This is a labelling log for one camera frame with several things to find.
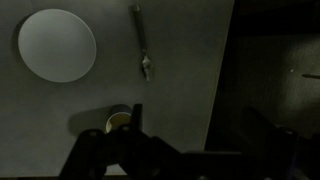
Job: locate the grey coffee table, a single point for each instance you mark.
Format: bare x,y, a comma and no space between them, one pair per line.
180,100

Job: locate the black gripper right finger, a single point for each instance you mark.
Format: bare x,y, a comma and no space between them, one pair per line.
266,150

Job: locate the white round plate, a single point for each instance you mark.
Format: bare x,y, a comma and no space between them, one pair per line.
56,45

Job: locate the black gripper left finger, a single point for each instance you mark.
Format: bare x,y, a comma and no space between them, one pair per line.
110,153

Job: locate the blue mug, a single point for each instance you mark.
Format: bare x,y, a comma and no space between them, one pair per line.
118,118

